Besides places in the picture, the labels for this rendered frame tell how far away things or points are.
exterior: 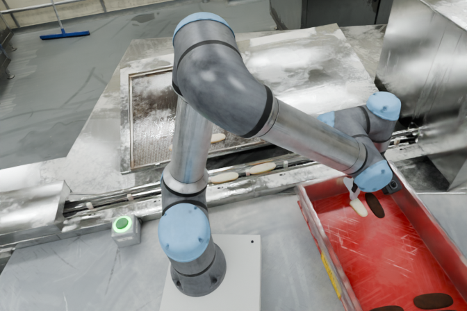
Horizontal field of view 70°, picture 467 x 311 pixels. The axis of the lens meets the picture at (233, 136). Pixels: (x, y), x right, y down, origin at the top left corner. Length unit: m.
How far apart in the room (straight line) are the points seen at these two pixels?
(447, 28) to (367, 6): 1.92
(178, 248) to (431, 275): 0.70
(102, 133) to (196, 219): 0.89
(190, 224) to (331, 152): 0.35
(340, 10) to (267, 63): 1.50
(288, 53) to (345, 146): 0.96
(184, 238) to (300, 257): 0.42
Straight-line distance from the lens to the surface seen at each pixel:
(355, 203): 1.17
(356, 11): 3.01
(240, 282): 0.95
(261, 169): 1.19
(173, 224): 0.79
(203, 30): 0.58
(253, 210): 1.14
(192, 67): 0.52
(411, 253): 1.13
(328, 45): 1.64
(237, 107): 0.50
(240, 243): 1.00
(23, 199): 1.34
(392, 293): 1.07
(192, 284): 0.91
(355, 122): 0.82
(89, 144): 1.55
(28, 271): 1.29
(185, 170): 0.78
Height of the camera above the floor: 1.78
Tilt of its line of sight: 45 degrees down
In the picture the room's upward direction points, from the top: 8 degrees counter-clockwise
